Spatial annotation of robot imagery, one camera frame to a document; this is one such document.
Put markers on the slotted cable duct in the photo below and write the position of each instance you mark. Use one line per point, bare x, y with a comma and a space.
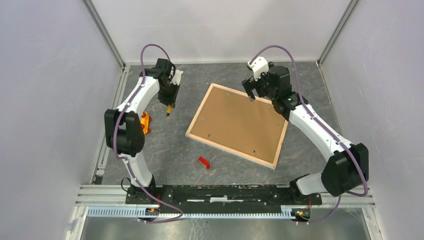
153, 213

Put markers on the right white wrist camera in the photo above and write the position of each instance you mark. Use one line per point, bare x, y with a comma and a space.
258, 66

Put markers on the red toy brick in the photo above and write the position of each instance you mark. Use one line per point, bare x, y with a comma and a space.
204, 163

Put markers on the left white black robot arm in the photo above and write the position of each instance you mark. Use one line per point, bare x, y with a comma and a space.
124, 130

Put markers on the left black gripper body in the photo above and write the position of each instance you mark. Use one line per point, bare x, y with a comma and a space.
168, 92

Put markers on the aluminium rail frame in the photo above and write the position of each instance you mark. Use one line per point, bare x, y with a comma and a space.
355, 219

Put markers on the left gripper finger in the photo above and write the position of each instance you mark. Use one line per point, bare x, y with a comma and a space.
175, 90
166, 100

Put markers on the white wooden picture frame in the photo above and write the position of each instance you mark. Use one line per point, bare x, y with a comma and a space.
227, 120

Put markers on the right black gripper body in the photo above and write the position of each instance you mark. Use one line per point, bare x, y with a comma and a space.
262, 84

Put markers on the orange handle screwdriver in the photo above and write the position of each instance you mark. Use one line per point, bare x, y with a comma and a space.
169, 110

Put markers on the orange blue toy block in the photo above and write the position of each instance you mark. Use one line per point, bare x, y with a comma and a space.
146, 119

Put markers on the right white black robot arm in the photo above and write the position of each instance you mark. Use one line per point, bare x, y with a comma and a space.
347, 164

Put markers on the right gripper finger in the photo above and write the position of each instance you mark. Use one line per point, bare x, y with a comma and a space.
249, 85
265, 95

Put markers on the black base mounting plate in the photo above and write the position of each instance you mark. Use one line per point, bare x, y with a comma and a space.
219, 199

